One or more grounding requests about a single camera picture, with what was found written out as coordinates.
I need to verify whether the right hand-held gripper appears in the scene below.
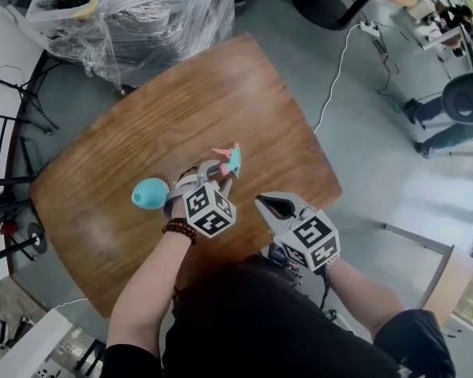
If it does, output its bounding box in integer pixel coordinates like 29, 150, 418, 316
254, 191, 341, 272

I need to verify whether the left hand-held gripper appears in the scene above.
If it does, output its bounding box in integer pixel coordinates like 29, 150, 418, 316
162, 159, 237, 239

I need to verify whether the teal pink spray nozzle head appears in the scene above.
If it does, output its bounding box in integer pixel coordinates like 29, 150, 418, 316
211, 142, 243, 181

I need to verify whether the teal spray bottle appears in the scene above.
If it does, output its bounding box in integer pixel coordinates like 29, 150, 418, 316
131, 176, 171, 211

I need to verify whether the person's right forearm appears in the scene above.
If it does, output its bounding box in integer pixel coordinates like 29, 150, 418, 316
324, 258, 405, 344

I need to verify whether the person's left forearm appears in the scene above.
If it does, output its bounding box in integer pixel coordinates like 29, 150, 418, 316
106, 226, 199, 360

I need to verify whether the person's left hand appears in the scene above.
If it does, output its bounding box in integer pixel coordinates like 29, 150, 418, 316
172, 165, 200, 192

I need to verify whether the black waist device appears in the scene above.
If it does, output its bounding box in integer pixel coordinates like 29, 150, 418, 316
267, 244, 305, 287

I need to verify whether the person's black shirt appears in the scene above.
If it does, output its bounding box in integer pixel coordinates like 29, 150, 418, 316
101, 253, 456, 378

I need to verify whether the plastic-wrapped machine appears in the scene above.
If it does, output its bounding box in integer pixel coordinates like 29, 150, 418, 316
25, 0, 237, 88

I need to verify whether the white power strip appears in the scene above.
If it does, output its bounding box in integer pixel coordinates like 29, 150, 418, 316
358, 20, 381, 37

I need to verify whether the black stand with round wheel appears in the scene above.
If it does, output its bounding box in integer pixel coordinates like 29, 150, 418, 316
0, 157, 48, 268

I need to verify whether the black tripod stand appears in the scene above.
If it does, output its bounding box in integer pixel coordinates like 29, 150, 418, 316
0, 65, 61, 135

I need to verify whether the black backpack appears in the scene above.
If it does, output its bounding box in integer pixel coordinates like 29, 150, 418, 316
441, 72, 473, 126

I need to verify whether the brown bead bracelet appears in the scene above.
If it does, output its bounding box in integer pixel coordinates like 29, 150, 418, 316
161, 217, 200, 246

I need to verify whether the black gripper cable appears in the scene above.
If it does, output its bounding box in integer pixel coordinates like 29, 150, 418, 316
318, 268, 332, 310

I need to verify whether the white floor cable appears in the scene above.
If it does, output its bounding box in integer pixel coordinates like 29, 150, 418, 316
52, 296, 89, 311
312, 24, 363, 134

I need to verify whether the black floor cable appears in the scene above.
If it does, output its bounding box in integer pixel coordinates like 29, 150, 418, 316
371, 35, 419, 106

